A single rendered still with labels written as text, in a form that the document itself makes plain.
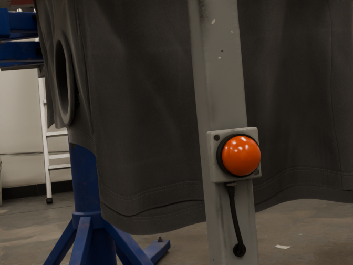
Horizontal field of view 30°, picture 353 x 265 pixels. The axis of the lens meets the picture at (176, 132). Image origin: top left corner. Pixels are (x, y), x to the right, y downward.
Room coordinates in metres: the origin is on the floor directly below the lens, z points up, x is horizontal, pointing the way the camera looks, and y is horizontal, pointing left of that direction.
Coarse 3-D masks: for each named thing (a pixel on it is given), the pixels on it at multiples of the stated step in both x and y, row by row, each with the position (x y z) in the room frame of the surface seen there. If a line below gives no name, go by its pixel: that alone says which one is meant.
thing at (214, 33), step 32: (192, 0) 0.65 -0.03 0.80; (224, 0) 0.64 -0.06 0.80; (192, 32) 0.66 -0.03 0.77; (224, 32) 0.64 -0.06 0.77; (192, 64) 0.67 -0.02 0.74; (224, 64) 0.64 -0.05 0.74; (224, 96) 0.64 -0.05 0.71; (224, 128) 0.64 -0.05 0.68; (256, 128) 0.64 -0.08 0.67; (224, 192) 0.64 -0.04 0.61; (224, 224) 0.64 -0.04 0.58; (224, 256) 0.64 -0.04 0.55; (256, 256) 0.65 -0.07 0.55
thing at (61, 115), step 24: (48, 0) 1.11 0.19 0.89; (48, 24) 1.17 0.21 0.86; (48, 48) 1.19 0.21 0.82; (72, 48) 0.92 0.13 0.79; (48, 72) 1.31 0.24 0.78; (72, 72) 0.92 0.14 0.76; (48, 96) 1.33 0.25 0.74; (72, 96) 0.92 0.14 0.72; (48, 120) 1.33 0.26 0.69; (72, 120) 0.97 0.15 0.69; (72, 144) 1.06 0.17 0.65
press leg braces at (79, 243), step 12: (72, 228) 2.30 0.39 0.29; (84, 228) 2.14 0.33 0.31; (108, 228) 2.17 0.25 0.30; (60, 240) 2.35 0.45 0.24; (72, 240) 2.34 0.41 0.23; (84, 240) 2.10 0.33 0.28; (120, 240) 2.13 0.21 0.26; (132, 240) 2.14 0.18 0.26; (60, 252) 2.36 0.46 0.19; (72, 252) 2.07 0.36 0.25; (84, 252) 2.08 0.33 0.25; (120, 252) 2.48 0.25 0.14; (132, 252) 2.10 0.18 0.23; (48, 264) 2.41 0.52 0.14; (72, 264) 2.04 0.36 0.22; (84, 264) 2.07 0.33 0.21; (132, 264) 2.55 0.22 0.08; (144, 264) 2.07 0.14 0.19
